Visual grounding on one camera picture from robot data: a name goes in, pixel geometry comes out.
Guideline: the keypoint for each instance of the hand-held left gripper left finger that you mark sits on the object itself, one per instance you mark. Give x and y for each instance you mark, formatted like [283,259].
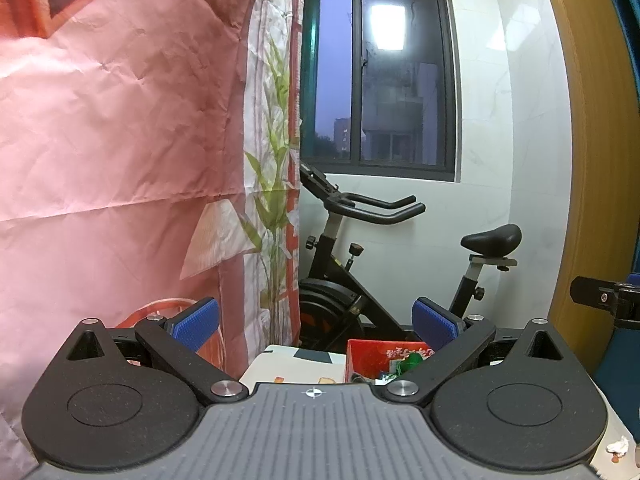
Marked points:
[192,324]

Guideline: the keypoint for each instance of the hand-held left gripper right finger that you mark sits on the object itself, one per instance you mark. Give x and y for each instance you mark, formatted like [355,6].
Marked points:
[436,325]

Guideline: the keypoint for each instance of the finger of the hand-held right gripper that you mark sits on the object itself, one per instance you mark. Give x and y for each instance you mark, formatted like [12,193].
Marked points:
[595,294]

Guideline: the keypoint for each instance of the green fabric pouch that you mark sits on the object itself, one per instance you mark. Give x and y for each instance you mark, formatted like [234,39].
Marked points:
[411,362]

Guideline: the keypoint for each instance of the red strawberry print box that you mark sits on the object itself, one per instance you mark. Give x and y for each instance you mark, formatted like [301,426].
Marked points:
[362,357]

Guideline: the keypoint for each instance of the printed tablecloth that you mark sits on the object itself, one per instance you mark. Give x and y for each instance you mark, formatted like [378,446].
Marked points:
[280,366]

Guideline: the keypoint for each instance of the black exercise bike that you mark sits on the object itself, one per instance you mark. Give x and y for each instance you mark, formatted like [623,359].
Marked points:
[330,280]

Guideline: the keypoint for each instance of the crumpled white tissue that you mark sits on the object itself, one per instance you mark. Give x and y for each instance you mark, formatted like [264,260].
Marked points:
[619,445]

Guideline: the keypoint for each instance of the dark framed window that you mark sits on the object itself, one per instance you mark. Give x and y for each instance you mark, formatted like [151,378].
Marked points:
[385,110]

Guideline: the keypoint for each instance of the wooden door frame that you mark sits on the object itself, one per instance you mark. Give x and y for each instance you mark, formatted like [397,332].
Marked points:
[590,160]

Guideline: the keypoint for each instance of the pink bamboo wall poster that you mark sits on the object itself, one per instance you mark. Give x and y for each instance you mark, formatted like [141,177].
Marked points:
[100,160]

